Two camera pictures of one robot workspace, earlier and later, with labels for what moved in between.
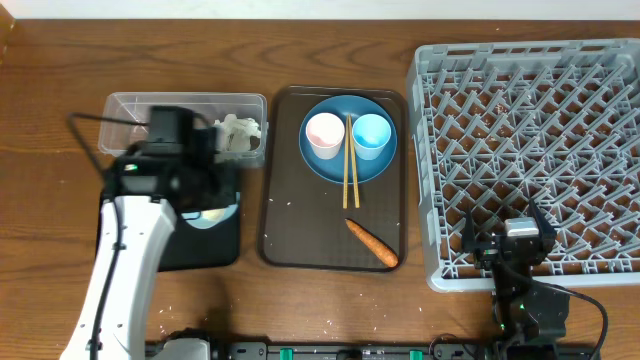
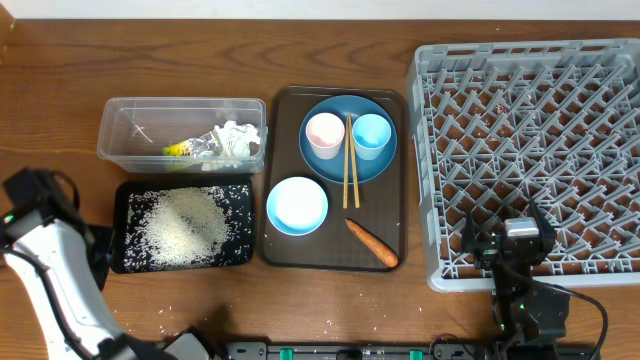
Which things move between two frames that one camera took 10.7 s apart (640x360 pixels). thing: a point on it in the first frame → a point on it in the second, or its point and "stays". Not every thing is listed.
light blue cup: (370, 133) stays
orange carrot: (380, 249) stays
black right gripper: (487, 251) stays
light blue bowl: (208, 218) → (297, 206)
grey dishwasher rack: (500, 126) stays
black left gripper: (221, 203) → (104, 235)
